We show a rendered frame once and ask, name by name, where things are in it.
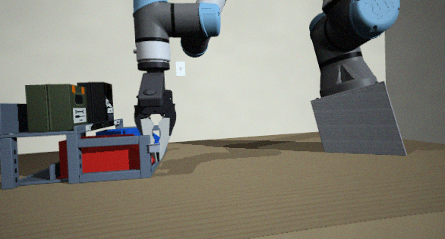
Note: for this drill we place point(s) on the red plastic bin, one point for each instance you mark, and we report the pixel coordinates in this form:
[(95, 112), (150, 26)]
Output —
[(102, 158)]

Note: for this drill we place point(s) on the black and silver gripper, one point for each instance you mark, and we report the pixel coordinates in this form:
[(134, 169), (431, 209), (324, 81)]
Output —
[(144, 124)]

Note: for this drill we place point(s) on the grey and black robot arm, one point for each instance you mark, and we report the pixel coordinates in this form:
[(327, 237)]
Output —
[(336, 35)]

